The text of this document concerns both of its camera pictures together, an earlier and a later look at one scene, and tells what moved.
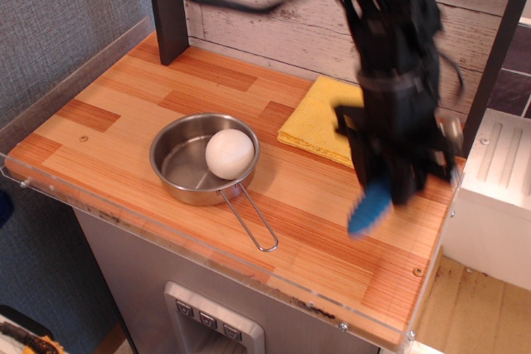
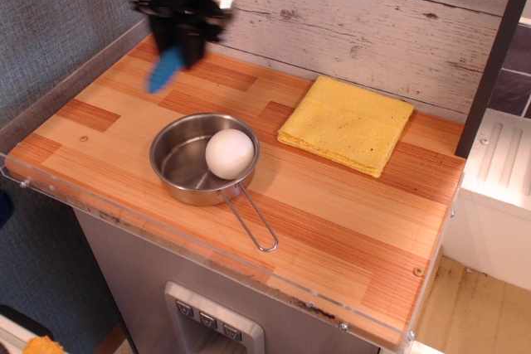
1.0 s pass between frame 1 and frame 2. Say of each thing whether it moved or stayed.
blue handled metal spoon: moved
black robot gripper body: moved
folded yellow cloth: stayed
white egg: stayed
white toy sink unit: stayed
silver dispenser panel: stayed
